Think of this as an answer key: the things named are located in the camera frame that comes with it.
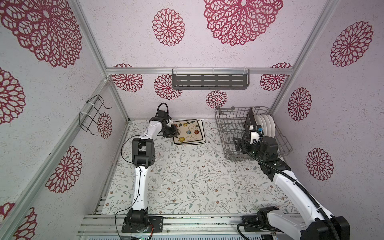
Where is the black square plate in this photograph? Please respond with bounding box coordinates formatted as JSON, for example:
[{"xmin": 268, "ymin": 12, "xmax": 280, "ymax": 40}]
[
  {"xmin": 244, "ymin": 107, "xmax": 258, "ymax": 143},
  {"xmin": 173, "ymin": 120, "xmax": 206, "ymax": 143}
]

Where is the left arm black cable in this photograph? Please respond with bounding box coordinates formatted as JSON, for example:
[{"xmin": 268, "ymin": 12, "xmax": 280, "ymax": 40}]
[{"xmin": 114, "ymin": 102, "xmax": 170, "ymax": 240}]

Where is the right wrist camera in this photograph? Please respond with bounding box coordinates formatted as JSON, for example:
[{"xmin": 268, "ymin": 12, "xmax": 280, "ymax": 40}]
[{"xmin": 249, "ymin": 128, "xmax": 264, "ymax": 145}]

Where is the white round plate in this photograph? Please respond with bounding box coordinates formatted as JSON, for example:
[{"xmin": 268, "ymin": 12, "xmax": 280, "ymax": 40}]
[
  {"xmin": 267, "ymin": 115, "xmax": 276, "ymax": 138},
  {"xmin": 254, "ymin": 115, "xmax": 264, "ymax": 132},
  {"xmin": 259, "ymin": 115, "xmax": 270, "ymax": 137},
  {"xmin": 263, "ymin": 115, "xmax": 273, "ymax": 137}
]

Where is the black wire wall holder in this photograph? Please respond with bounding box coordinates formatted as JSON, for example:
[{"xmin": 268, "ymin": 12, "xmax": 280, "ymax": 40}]
[{"xmin": 78, "ymin": 95, "xmax": 113, "ymax": 139}]

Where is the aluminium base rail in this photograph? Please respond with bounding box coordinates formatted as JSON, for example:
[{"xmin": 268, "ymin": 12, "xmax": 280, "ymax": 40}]
[{"xmin": 76, "ymin": 196, "xmax": 331, "ymax": 240}]

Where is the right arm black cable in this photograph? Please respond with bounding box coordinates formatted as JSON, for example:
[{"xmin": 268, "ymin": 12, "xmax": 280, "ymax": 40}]
[{"xmin": 236, "ymin": 128, "xmax": 341, "ymax": 240}]

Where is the floral table mat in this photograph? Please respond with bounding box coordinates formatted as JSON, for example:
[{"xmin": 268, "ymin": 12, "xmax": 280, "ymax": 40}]
[{"xmin": 101, "ymin": 119, "xmax": 301, "ymax": 216}]

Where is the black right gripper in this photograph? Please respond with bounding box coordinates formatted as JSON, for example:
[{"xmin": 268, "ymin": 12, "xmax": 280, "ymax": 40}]
[{"xmin": 234, "ymin": 135, "xmax": 266, "ymax": 165}]

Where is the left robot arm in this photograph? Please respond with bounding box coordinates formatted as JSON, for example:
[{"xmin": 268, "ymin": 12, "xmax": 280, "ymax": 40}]
[{"xmin": 121, "ymin": 110, "xmax": 177, "ymax": 233}]

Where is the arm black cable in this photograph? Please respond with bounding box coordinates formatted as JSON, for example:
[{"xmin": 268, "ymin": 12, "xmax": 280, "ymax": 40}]
[
  {"xmin": 236, "ymin": 128, "xmax": 341, "ymax": 240},
  {"xmin": 114, "ymin": 102, "xmax": 170, "ymax": 240}
]

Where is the grey wall shelf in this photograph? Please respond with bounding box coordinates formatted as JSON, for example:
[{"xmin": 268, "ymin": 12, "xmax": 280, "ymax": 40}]
[{"xmin": 171, "ymin": 69, "xmax": 250, "ymax": 90}]

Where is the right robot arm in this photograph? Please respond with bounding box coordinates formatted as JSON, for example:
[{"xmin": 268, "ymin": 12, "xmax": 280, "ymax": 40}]
[{"xmin": 233, "ymin": 136, "xmax": 350, "ymax": 240}]

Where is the grey wire dish rack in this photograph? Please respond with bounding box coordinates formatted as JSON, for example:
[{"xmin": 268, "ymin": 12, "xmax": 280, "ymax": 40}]
[{"xmin": 215, "ymin": 107, "xmax": 293, "ymax": 163}]

